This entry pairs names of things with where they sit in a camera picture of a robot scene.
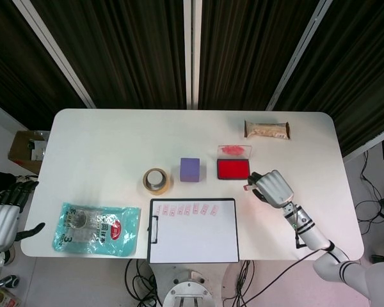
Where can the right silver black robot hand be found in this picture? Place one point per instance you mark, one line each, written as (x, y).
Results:
(275, 188)

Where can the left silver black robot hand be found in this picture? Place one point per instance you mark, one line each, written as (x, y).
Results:
(0, 227)

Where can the red white stamp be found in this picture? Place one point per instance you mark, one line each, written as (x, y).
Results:
(247, 188)

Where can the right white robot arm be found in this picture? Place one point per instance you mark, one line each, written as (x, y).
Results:
(316, 238)

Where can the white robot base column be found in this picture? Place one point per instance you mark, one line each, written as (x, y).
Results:
(188, 288)

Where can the red ink pad clear lid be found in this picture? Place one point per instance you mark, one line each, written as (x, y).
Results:
(233, 169)

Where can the brown wrapped snack bar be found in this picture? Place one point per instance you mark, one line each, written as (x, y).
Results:
(267, 129)

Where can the instant noodle cup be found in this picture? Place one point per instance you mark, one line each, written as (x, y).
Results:
(3, 297)

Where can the open cardboard box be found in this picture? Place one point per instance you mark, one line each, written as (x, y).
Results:
(19, 150)

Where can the purple foam cube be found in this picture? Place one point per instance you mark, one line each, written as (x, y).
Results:
(190, 169)

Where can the white stamped paper sheet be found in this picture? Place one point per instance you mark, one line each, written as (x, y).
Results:
(195, 238)

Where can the teal plastic product bag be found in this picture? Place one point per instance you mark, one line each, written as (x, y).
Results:
(96, 230)

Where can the yellow packing tape roll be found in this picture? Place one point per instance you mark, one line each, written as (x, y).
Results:
(167, 188)

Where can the grey cylinder weight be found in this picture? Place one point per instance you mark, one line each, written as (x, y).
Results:
(155, 179)

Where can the black clipboard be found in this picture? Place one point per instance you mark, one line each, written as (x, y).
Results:
(153, 228)

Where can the dark pleated curtain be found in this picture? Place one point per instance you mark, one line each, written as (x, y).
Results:
(121, 54)
(16, 70)
(246, 54)
(355, 73)

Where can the white frame post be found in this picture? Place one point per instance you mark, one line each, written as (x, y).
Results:
(192, 54)
(299, 54)
(56, 54)

